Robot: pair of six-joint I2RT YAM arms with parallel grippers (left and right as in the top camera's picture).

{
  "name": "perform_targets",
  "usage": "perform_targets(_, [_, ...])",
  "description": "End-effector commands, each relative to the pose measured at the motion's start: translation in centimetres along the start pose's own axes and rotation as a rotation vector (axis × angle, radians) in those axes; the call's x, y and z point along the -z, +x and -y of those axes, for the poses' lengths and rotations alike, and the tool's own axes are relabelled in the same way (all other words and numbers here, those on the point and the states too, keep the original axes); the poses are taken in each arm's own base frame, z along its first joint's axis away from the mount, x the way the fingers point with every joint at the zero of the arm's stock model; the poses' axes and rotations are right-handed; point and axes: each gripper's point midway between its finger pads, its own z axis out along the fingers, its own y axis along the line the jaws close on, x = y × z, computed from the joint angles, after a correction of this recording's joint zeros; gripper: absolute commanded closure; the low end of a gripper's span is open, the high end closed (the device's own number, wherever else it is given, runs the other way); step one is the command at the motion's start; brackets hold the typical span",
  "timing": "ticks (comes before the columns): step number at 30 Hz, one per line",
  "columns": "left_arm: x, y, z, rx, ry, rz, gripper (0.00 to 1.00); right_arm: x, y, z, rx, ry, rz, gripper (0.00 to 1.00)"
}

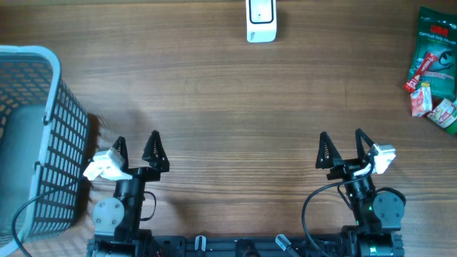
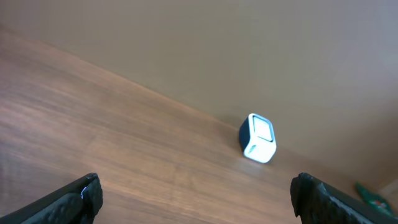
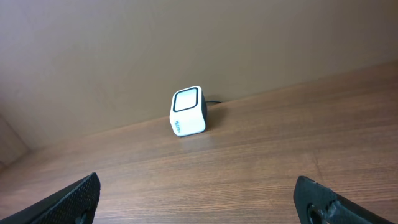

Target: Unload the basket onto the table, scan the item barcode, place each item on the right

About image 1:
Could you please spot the grey plastic mesh basket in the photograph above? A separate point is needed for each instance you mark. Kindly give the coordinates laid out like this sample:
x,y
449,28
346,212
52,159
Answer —
x,y
44,134

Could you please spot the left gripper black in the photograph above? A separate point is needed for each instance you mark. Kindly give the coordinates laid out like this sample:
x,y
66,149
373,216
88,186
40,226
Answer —
x,y
150,174

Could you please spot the red stick packet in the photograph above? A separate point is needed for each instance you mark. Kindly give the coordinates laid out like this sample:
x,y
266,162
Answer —
x,y
428,60

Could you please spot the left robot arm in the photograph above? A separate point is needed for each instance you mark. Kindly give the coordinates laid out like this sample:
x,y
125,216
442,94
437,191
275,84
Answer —
x,y
117,218

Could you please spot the white barcode scanner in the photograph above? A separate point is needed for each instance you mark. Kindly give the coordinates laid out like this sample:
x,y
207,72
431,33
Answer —
x,y
261,21

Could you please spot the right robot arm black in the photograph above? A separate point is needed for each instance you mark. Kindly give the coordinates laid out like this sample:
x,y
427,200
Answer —
x,y
377,211

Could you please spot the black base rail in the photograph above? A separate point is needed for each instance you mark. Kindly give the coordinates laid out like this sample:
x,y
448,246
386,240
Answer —
x,y
250,246

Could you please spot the small red white packet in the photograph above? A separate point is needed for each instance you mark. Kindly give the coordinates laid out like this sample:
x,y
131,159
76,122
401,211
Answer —
x,y
421,101

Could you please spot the green 3M gloves packet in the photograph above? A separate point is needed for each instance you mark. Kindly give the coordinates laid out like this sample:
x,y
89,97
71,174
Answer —
x,y
436,34

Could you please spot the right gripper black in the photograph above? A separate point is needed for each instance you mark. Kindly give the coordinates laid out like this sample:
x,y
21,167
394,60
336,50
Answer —
x,y
334,158

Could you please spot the green lid Knorr jar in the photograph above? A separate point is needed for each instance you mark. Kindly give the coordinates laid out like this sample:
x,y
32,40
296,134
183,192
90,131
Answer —
x,y
444,115

